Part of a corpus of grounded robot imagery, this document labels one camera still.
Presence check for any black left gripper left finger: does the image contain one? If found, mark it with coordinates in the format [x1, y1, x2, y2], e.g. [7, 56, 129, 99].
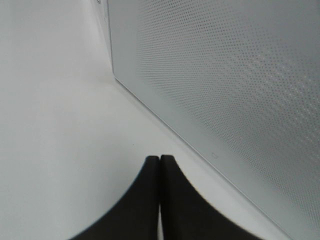
[73, 156, 160, 240]

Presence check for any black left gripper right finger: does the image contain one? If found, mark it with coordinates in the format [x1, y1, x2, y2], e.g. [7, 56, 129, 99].
[160, 155, 252, 240]

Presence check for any white microwave door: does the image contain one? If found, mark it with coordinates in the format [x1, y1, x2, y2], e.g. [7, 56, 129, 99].
[106, 0, 320, 240]

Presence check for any white microwave oven body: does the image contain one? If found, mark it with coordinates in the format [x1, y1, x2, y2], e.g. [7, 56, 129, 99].
[93, 0, 113, 71]

